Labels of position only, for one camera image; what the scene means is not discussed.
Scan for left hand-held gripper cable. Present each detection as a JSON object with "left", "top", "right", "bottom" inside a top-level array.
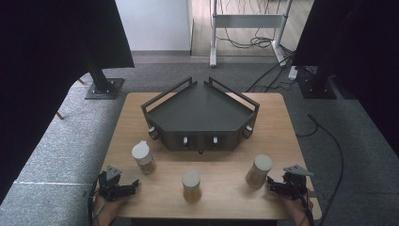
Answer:
[{"left": 87, "top": 177, "right": 103, "bottom": 226}]

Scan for tangled black cables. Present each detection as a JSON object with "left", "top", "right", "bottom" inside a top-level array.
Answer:
[{"left": 215, "top": 0, "right": 285, "bottom": 50}]

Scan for long black floor cable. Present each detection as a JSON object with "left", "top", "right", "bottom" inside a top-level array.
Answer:
[{"left": 295, "top": 113, "right": 345, "bottom": 226}]

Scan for white desk frame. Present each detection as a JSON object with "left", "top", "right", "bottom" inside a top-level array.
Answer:
[{"left": 209, "top": 0, "right": 295, "bottom": 68}]

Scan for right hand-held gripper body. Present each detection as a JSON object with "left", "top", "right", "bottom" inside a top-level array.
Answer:
[{"left": 281, "top": 165, "right": 314, "bottom": 201}]

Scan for black power strip cables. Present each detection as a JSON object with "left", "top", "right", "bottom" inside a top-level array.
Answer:
[{"left": 245, "top": 46, "right": 297, "bottom": 94}]

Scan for spouted white lid spice jar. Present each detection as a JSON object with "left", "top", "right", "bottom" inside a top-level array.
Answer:
[{"left": 131, "top": 140, "right": 157, "bottom": 175}]

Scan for hand-held gripper cable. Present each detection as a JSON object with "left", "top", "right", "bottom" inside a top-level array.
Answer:
[
  {"left": 295, "top": 185, "right": 316, "bottom": 226},
  {"left": 87, "top": 177, "right": 103, "bottom": 226}
]

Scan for right hand-held gripper cable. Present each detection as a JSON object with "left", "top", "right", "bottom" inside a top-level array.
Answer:
[{"left": 295, "top": 185, "right": 316, "bottom": 226}]

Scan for black metal stand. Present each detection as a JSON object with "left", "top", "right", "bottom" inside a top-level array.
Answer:
[
  {"left": 79, "top": 46, "right": 126, "bottom": 101},
  {"left": 296, "top": 64, "right": 339, "bottom": 101}
]

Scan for white power strip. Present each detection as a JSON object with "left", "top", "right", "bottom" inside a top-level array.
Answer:
[{"left": 287, "top": 65, "right": 299, "bottom": 81}]

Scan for black curtain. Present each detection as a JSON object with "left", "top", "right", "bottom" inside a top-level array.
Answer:
[
  {"left": 291, "top": 0, "right": 399, "bottom": 158},
  {"left": 0, "top": 0, "right": 136, "bottom": 205}
]

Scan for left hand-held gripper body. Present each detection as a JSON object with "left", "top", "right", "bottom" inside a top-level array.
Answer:
[{"left": 97, "top": 165, "right": 128, "bottom": 202}]

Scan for black corner shelf rack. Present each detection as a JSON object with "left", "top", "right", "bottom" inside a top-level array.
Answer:
[{"left": 140, "top": 75, "right": 261, "bottom": 155}]

